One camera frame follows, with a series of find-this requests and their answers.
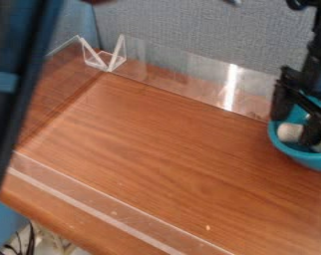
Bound black cables under table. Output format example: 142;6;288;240
0;221;38;255

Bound white plush mushroom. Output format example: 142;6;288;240
277;123;321;153

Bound clear acrylic barrier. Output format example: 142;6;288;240
113;35;276;122
10;153;234;255
18;36;102;147

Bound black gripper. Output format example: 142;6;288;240
270;43;321;146

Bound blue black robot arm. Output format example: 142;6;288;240
0;0;321;189

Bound blue plastic bowl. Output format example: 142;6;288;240
268;106;321;171

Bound clear acrylic corner bracket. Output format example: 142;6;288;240
79;35;127;73

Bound clear acrylic front barrier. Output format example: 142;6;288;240
10;153;234;255

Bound clear acrylic back barrier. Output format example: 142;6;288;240
113;35;276;122

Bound clear acrylic left barrier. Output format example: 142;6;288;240
18;36;102;147

